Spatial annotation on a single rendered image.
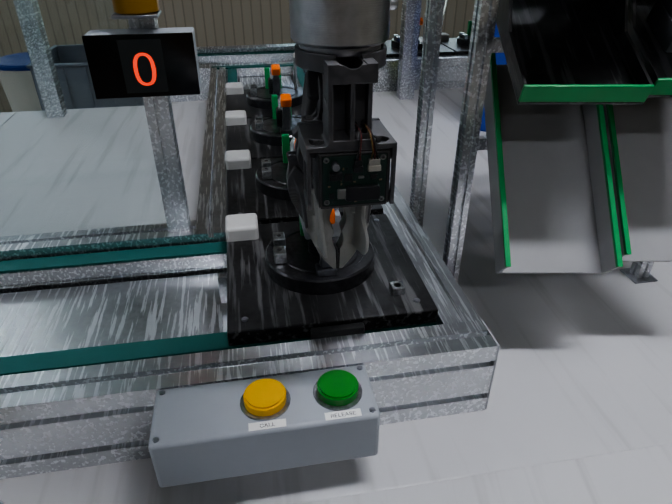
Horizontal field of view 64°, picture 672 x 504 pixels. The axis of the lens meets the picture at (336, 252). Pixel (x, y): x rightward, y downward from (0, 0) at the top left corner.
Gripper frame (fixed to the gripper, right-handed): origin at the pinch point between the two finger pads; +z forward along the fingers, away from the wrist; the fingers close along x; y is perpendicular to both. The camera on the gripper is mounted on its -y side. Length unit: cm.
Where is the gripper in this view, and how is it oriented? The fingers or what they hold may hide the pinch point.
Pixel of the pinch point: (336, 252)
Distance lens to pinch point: 53.4
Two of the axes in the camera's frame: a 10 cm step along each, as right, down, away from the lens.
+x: 9.9, -0.9, 1.5
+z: 0.0, 8.5, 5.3
